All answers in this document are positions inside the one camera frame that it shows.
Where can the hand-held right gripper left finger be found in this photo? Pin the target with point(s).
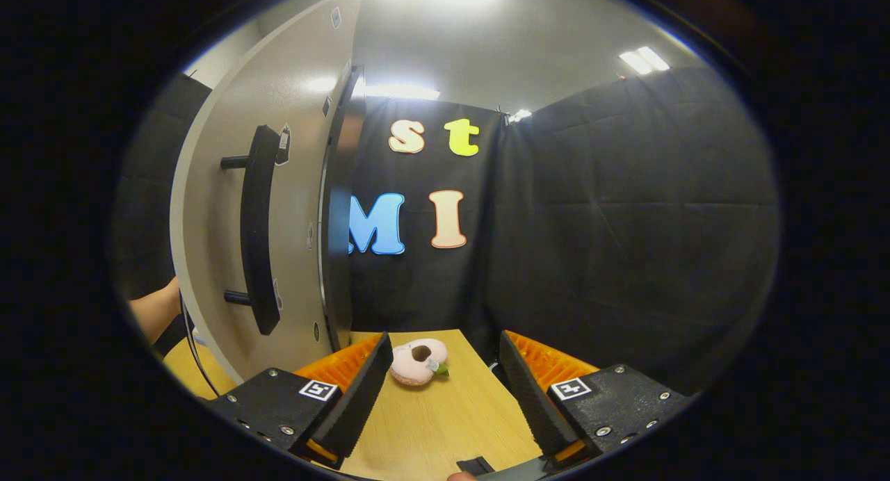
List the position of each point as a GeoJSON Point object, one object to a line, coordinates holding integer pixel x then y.
{"type": "Point", "coordinates": [365, 397]}

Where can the pink plush toy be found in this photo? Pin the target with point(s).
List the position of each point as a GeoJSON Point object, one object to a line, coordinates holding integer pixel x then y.
{"type": "Point", "coordinates": [414, 370]}

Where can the light grey cabinet door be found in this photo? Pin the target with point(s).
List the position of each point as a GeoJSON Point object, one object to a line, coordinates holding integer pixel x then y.
{"type": "Point", "coordinates": [295, 217]}

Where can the black backdrop cloth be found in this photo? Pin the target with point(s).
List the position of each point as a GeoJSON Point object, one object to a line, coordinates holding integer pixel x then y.
{"type": "Point", "coordinates": [626, 224]}

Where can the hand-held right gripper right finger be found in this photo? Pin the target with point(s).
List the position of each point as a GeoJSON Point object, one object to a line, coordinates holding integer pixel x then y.
{"type": "Point", "coordinates": [528, 397]}

